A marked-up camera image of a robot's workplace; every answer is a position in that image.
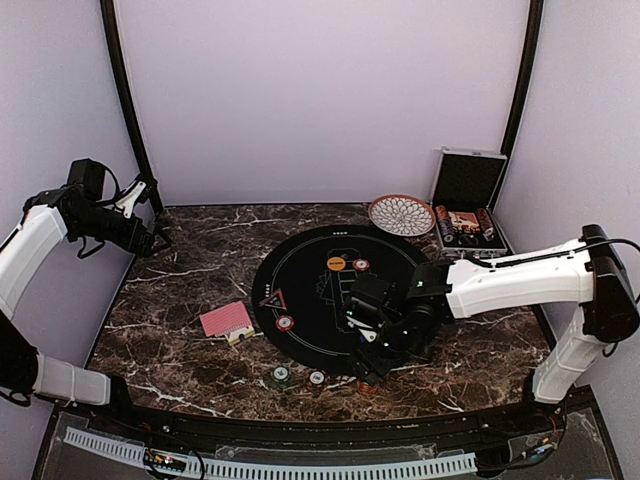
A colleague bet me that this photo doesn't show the aluminium poker chip case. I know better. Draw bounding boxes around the aluminium poker chip case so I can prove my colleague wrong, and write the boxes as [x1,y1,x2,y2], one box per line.
[431,147,508,258]

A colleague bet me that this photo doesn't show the green poker chip stack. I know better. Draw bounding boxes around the green poker chip stack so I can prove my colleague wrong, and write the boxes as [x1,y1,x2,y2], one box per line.
[271,365,292,389]

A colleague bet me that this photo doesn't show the white slotted cable duct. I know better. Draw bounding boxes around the white slotted cable duct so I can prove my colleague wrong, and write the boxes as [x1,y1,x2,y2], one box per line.
[63,427,477,479]

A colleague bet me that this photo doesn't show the round black poker mat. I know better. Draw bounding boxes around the round black poker mat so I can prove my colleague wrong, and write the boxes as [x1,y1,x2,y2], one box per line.
[252,225,427,375]

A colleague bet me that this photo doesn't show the patterned ceramic plate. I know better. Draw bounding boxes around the patterned ceramic plate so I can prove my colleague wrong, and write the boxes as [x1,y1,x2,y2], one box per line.
[368,194,436,237]

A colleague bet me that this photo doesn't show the yellow playing card box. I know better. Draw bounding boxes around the yellow playing card box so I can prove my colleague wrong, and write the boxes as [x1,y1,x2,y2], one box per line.
[224,326,255,345]

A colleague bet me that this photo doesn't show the right black frame post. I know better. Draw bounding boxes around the right black frame post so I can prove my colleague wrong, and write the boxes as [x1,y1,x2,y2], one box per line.
[500,0,544,158]

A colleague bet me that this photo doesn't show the red triangular all-in marker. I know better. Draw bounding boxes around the red triangular all-in marker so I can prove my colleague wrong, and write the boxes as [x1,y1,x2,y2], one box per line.
[259,289,287,311]

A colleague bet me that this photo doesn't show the orange big blind button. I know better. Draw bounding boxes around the orange big blind button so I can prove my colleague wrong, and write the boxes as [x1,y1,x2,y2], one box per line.
[327,256,347,272]

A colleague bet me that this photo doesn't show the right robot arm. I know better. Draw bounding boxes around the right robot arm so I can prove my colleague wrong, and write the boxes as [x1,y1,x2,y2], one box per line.
[342,224,639,434]

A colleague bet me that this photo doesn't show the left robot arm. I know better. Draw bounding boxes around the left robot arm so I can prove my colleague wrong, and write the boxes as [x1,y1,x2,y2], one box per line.
[1,159,172,436]

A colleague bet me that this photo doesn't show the black frame post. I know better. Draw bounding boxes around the black frame post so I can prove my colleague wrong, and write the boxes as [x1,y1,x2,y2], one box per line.
[99,0,165,214]
[500,0,544,158]

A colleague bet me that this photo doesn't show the red poker chip stack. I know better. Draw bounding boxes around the red poker chip stack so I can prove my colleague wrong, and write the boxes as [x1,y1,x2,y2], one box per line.
[357,380,378,395]

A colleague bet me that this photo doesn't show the orange black poker chip stack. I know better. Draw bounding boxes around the orange black poker chip stack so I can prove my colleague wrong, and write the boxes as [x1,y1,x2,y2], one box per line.
[307,370,326,388]

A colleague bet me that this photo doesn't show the left black frame post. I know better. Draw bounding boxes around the left black frame post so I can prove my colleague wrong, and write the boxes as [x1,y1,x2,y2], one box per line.
[99,0,165,214]

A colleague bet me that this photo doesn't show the red-backed playing card deck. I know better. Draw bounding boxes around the red-backed playing card deck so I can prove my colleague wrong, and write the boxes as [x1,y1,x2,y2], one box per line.
[199,302,252,337]

